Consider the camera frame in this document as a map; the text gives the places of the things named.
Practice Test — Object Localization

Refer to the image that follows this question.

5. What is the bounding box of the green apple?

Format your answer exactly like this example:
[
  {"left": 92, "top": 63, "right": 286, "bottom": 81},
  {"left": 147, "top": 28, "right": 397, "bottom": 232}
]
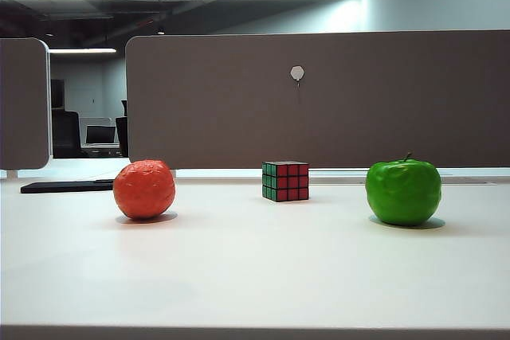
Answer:
[{"left": 365, "top": 151, "right": 443, "bottom": 227}]

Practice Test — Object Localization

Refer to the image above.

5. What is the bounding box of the Rubik's cube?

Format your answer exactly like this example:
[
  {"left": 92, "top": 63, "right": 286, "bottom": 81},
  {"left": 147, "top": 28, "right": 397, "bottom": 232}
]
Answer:
[{"left": 261, "top": 160, "right": 311, "bottom": 203}]

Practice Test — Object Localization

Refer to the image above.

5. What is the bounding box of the orange round fruit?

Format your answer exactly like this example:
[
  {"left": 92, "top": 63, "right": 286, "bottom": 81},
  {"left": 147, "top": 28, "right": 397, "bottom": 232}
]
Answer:
[{"left": 112, "top": 158, "right": 177, "bottom": 221}]

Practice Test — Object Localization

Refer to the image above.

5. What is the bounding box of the white partition hook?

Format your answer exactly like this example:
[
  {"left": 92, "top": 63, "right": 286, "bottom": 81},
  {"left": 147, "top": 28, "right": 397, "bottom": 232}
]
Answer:
[{"left": 289, "top": 64, "right": 307, "bottom": 104}]

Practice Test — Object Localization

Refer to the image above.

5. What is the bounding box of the large brown desk partition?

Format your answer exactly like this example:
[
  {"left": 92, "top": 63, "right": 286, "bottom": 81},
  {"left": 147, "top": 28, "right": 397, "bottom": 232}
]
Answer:
[{"left": 124, "top": 29, "right": 510, "bottom": 170}]

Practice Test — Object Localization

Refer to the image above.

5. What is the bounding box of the black tall-backed chair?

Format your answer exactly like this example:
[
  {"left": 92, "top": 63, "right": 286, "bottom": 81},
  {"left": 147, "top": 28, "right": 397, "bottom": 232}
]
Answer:
[{"left": 115, "top": 99, "right": 129, "bottom": 157}]

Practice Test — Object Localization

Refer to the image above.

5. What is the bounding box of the dark background monitor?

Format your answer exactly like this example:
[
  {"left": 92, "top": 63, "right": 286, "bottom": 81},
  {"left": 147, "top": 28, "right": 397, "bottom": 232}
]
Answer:
[{"left": 84, "top": 124, "right": 117, "bottom": 145}]

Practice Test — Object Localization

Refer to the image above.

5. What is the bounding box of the black office chair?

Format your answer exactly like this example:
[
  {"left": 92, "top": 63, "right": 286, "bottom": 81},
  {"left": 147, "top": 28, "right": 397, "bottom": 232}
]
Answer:
[{"left": 51, "top": 110, "right": 87, "bottom": 159}]

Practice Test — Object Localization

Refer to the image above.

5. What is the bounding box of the black flat device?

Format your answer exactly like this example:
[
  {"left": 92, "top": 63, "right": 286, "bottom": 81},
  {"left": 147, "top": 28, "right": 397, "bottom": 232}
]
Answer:
[{"left": 20, "top": 178, "right": 116, "bottom": 194}]

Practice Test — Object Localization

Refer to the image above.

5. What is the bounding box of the short ceiling light strip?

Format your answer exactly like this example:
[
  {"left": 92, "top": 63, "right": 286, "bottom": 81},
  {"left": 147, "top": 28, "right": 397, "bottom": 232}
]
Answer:
[{"left": 46, "top": 47, "right": 118, "bottom": 55}]

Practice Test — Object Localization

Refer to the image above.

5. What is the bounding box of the small brown desk partition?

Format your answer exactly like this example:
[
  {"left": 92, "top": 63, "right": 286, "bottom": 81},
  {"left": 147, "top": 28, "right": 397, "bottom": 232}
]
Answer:
[{"left": 0, "top": 37, "right": 51, "bottom": 171}]

